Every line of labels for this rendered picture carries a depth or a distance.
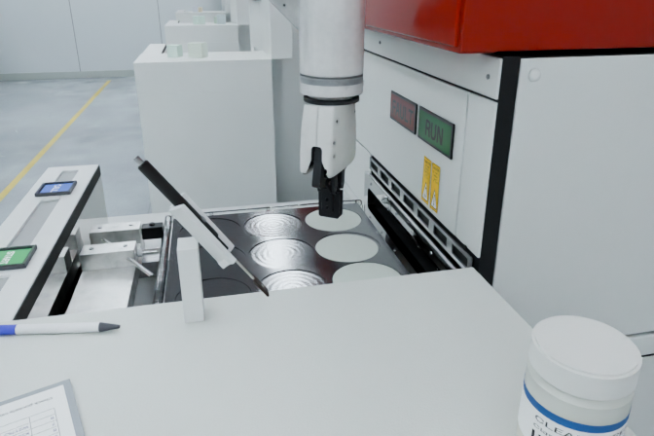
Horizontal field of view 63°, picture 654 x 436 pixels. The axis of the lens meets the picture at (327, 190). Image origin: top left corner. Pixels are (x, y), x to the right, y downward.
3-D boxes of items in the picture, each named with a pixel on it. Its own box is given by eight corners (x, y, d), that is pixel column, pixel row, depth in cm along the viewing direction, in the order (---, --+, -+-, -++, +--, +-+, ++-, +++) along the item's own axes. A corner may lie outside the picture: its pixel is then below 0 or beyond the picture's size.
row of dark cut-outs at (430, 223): (372, 167, 108) (372, 156, 108) (473, 274, 68) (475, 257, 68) (369, 167, 108) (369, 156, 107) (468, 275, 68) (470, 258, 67)
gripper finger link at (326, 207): (320, 170, 76) (320, 213, 79) (310, 177, 74) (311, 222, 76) (341, 173, 75) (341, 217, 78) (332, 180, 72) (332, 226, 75)
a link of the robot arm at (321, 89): (316, 67, 76) (316, 88, 78) (288, 76, 69) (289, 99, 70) (372, 70, 73) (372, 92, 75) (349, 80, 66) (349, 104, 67)
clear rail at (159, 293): (172, 220, 98) (172, 213, 98) (160, 346, 64) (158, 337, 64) (164, 221, 98) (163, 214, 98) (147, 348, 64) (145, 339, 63)
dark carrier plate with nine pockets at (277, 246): (357, 205, 104) (357, 202, 104) (426, 301, 72) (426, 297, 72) (173, 221, 97) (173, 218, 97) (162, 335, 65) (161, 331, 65)
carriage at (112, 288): (145, 247, 97) (143, 233, 96) (117, 385, 63) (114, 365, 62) (97, 252, 95) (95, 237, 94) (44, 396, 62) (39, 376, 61)
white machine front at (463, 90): (339, 169, 147) (340, 16, 132) (482, 359, 72) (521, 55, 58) (327, 170, 146) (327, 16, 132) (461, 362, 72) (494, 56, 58)
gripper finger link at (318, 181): (320, 125, 71) (332, 143, 76) (305, 177, 69) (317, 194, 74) (328, 126, 71) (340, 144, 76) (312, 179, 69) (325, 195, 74)
